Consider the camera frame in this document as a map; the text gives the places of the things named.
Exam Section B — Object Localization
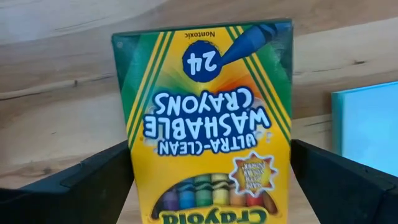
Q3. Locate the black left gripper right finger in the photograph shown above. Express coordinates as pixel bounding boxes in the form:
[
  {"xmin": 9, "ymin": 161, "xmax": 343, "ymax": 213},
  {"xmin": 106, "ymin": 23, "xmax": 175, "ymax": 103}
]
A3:
[{"xmin": 290, "ymin": 139, "xmax": 398, "ymax": 224}]

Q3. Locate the blue sticky note pad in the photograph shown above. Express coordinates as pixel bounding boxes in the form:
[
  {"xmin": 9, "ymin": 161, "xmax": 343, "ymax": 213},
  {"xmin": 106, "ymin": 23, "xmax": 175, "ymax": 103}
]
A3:
[{"xmin": 330, "ymin": 81, "xmax": 398, "ymax": 178}]

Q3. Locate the yellow green crayon box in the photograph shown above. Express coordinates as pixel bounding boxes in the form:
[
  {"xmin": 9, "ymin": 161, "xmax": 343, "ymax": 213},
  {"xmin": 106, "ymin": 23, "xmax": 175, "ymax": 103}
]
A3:
[{"xmin": 111, "ymin": 18, "xmax": 294, "ymax": 224}]

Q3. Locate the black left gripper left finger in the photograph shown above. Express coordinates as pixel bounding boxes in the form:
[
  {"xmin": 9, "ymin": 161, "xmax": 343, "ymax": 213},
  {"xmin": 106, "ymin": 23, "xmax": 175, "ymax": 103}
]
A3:
[{"xmin": 0, "ymin": 139, "xmax": 135, "ymax": 224}]

